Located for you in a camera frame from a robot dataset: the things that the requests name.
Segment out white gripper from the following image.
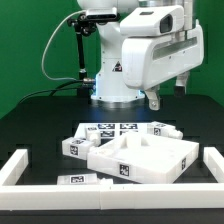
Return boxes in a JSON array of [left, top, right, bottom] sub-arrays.
[[122, 24, 204, 111]]

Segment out white square table top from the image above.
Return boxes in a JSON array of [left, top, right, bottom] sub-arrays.
[[87, 132, 199, 184]]

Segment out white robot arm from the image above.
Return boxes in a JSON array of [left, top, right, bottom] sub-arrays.
[[77, 0, 204, 110]]

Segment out white u-shaped fence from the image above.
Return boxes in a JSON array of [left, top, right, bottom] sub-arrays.
[[0, 149, 224, 210]]

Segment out white marker base plate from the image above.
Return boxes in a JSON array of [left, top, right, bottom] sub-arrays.
[[75, 122, 148, 139]]

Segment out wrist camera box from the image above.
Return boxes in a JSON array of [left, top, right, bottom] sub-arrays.
[[120, 5, 184, 37]]

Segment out black camera stand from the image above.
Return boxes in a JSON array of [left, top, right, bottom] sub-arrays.
[[67, 14, 96, 97]]

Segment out grey camera on stand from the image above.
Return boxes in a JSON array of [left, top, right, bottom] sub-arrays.
[[86, 7, 118, 21]]

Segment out black cables on table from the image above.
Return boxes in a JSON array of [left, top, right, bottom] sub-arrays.
[[17, 79, 95, 105]]

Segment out grey camera cable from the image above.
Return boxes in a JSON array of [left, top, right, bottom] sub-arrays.
[[41, 9, 88, 82]]

